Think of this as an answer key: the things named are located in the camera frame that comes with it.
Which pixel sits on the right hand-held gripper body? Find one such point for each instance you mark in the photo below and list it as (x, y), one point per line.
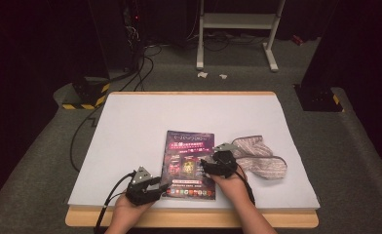
(224, 161)

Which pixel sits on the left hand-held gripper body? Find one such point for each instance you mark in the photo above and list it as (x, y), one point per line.
(140, 190)

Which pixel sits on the illustrated magazine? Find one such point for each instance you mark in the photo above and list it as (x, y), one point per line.
(187, 162)

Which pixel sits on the grey patterned cloth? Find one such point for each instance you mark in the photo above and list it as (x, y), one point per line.
(267, 167)

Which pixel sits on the person's left hand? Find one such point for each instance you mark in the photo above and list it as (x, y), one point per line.
(129, 211)

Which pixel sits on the person's right hand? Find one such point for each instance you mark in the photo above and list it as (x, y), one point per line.
(229, 188)

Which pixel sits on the wooden table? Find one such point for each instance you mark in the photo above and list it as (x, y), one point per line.
(195, 219)

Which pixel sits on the white table mat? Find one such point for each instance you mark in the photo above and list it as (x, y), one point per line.
(179, 113)

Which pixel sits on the white paper scrap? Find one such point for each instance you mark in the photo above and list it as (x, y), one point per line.
(223, 76)
(202, 74)

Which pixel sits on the black base with striped tape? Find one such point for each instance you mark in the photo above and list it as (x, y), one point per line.
(88, 94)

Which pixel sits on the black stand base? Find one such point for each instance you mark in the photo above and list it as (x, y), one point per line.
(319, 99)

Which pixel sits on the white metal stand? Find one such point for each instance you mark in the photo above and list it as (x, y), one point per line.
(237, 21)

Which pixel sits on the small red object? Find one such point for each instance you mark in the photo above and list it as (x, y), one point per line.
(298, 40)

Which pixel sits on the dark equipment rack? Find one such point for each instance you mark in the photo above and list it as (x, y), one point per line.
(134, 32)

